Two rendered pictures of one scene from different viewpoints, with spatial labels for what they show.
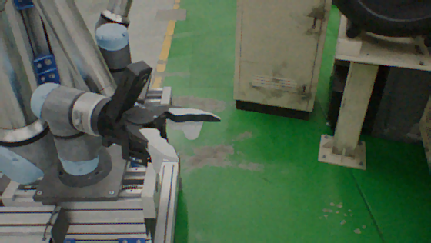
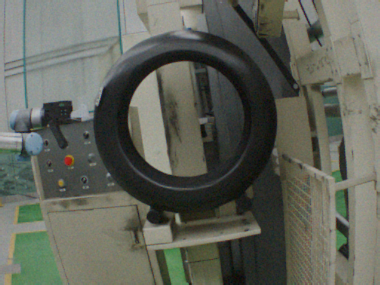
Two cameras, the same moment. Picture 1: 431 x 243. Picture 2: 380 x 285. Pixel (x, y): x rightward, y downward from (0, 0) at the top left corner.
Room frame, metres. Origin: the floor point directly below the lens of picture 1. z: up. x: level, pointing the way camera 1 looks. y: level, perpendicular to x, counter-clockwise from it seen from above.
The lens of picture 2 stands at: (-0.29, -0.19, 1.20)
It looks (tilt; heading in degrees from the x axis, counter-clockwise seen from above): 3 degrees down; 343
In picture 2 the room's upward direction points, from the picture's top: 9 degrees counter-clockwise
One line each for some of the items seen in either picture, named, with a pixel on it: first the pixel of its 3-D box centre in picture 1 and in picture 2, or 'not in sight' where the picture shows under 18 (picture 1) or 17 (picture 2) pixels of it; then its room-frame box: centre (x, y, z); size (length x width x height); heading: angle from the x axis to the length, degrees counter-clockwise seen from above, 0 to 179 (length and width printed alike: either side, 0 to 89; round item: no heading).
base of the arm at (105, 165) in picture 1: (81, 154); not in sight; (0.78, 0.37, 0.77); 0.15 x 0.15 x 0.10
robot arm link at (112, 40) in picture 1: (113, 44); not in sight; (1.28, 0.38, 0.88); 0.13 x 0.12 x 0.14; 19
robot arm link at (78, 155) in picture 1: (81, 142); not in sight; (0.61, 0.28, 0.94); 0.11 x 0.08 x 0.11; 155
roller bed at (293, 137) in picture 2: not in sight; (289, 136); (1.58, -1.15, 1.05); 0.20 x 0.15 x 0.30; 162
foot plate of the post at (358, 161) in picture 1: (342, 149); not in sight; (1.74, -0.78, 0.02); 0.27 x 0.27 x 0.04; 72
